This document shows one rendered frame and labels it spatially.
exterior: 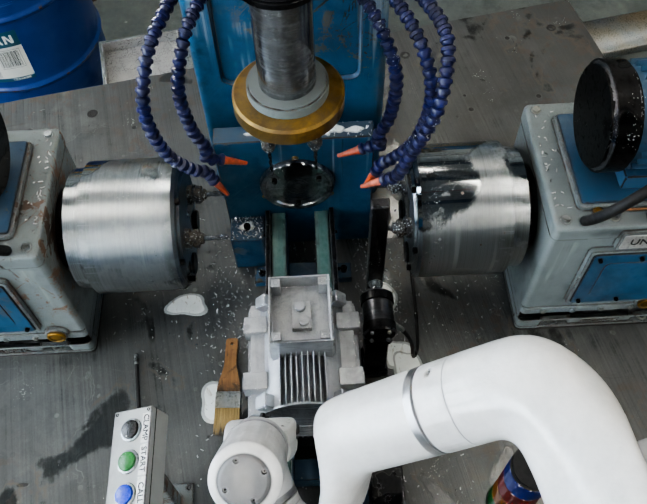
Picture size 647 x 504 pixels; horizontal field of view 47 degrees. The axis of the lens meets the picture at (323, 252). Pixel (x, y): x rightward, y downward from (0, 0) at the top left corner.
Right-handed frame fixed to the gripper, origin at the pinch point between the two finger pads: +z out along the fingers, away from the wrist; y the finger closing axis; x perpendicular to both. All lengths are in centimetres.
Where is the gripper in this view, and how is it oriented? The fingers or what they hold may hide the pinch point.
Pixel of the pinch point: (265, 424)
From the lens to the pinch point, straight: 116.3
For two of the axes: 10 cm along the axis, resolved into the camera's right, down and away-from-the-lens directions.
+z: -0.1, 0.4, 10.0
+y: 10.0, -0.5, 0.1
